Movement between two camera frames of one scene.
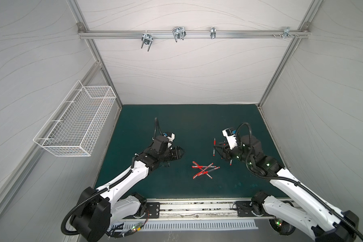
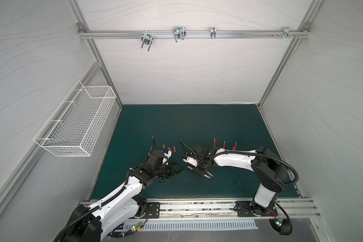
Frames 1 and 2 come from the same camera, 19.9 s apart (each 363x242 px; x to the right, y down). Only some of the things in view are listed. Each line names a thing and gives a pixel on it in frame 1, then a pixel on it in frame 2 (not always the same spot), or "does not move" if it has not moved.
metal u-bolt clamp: x=147 y=39 does not move
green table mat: x=198 y=172 does not move
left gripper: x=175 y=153 -> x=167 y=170
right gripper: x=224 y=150 -> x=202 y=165
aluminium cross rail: x=169 y=34 does not move
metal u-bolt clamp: x=179 y=33 does not move
